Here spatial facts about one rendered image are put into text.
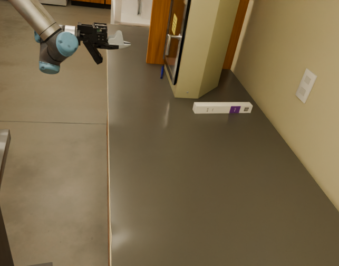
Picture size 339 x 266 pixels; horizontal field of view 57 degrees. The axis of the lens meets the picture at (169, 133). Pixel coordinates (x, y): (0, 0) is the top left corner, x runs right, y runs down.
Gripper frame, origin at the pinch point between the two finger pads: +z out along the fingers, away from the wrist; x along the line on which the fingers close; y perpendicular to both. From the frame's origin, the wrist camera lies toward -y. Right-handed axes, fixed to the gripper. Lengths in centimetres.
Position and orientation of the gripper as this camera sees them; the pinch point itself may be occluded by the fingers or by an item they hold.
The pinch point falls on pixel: (127, 45)
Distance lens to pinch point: 135.6
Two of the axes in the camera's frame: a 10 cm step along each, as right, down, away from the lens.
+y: 1.5, -8.1, -5.7
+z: 9.8, 0.3, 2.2
